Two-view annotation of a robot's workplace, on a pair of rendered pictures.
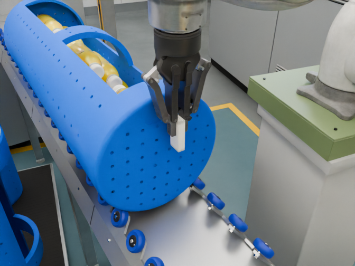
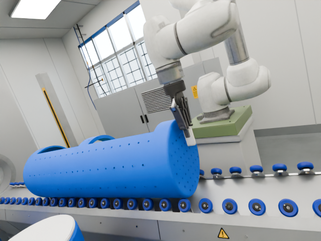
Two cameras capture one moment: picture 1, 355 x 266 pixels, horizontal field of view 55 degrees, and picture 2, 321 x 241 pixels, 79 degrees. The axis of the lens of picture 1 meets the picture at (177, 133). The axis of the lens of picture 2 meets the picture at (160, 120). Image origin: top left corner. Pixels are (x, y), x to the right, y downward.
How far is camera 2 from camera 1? 42 cm
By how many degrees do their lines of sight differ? 35
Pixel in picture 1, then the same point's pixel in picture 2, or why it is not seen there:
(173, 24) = (177, 75)
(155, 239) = not seen: hidden behind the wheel
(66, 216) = not seen: outside the picture
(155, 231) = not seen: hidden behind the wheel
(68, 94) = (119, 154)
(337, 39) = (205, 92)
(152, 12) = (165, 75)
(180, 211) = (205, 189)
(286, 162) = (217, 155)
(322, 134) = (228, 125)
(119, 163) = (175, 162)
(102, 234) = (175, 233)
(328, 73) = (209, 106)
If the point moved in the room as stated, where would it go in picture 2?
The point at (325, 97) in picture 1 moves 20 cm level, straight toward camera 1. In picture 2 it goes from (214, 117) to (229, 123)
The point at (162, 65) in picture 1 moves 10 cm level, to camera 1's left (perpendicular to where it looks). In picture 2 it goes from (176, 98) to (151, 108)
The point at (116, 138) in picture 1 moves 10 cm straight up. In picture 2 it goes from (170, 146) to (160, 116)
